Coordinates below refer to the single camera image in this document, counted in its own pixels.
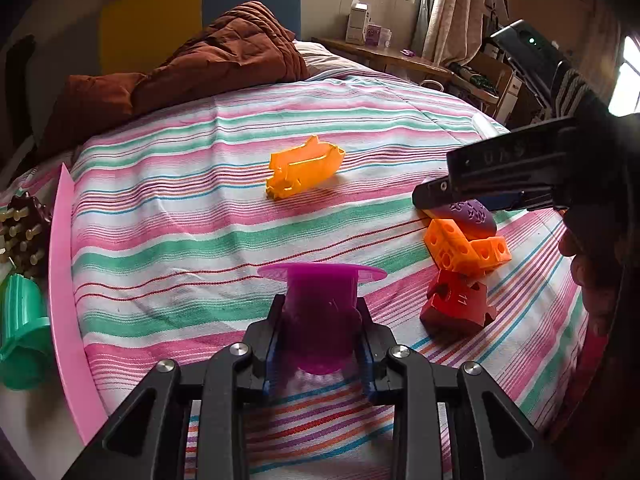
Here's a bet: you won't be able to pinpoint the grey device with green light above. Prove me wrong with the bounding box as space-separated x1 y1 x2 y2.
490 19 571 68

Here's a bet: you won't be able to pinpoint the orange cube blocks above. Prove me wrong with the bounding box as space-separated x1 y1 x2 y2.
424 217 513 277

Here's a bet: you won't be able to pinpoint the brown down jacket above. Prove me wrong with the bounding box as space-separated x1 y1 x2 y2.
37 1 311 156

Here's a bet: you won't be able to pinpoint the white pillow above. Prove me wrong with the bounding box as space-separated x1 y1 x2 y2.
295 40 361 78

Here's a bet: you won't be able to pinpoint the person's right hand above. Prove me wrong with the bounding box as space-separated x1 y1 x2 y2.
558 232 618 336

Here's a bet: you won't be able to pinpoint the grey yellow blue headboard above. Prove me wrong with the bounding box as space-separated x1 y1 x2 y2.
10 0 302 111

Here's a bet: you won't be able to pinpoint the white tray with pink rim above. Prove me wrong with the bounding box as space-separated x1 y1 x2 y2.
0 164 108 480

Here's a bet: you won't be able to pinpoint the orange ship cookie cutter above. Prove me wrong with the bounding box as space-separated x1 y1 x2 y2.
265 135 347 201

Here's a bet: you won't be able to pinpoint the purple box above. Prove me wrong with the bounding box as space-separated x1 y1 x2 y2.
366 24 393 48

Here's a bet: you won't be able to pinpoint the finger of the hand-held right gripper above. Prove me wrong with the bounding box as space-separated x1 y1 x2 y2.
480 195 528 212
412 177 453 211

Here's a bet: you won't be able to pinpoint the wooden side table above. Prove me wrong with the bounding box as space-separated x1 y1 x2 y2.
312 36 453 81

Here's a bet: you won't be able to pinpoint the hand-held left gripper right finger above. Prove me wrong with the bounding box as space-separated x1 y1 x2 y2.
350 296 566 480

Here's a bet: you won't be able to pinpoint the green ribbed cup toy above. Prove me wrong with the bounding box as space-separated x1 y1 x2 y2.
0 272 53 391

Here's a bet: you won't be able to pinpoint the purple flanged cup toy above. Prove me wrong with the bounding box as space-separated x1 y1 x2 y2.
257 261 388 376

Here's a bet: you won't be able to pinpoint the red puzzle piece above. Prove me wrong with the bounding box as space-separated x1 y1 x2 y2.
419 269 497 337

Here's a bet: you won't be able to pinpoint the white carton box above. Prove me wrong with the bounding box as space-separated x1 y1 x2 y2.
345 0 371 46

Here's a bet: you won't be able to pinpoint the purple oval embossed piece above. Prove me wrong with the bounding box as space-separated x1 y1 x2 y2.
434 198 497 238

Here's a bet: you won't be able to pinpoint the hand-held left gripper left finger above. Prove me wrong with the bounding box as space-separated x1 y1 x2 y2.
65 294 286 480

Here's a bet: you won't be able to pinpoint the beige curtain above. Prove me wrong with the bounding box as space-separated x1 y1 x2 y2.
417 0 483 68

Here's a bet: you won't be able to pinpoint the striped bed blanket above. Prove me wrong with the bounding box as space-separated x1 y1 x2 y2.
30 74 591 480

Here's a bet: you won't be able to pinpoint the person's right forearm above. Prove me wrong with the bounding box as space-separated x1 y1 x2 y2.
545 330 640 461

